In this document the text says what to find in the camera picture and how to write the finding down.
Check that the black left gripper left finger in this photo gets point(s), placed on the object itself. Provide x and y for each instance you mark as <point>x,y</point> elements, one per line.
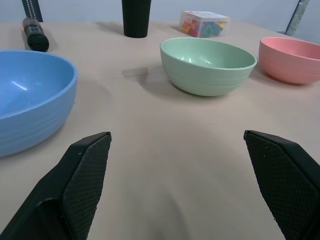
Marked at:
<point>75,180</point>

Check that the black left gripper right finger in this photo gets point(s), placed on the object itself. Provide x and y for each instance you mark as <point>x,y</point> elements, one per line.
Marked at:
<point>282,180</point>

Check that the blue bowl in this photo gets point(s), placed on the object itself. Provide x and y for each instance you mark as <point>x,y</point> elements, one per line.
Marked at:
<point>30,100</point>

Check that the pink-red bowl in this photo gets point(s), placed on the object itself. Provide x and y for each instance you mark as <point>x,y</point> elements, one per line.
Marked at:
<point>290,61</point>

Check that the green bowl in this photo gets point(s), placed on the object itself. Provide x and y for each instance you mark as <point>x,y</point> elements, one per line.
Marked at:
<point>207,67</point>

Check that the black and red marker device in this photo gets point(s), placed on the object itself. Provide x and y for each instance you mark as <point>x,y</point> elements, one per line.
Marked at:
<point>35,33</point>

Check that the dark speckled upright panel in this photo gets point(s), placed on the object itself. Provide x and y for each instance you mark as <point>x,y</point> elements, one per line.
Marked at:
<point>298,17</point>

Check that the black ribbed cup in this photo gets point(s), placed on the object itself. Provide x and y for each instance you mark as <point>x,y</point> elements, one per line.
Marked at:
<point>136,17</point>

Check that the clear box of coloured blocks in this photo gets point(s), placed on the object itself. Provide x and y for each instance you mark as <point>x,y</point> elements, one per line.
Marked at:
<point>203,23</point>

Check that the black perforated metal post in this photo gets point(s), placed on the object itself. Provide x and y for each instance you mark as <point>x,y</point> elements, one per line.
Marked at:
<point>32,8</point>

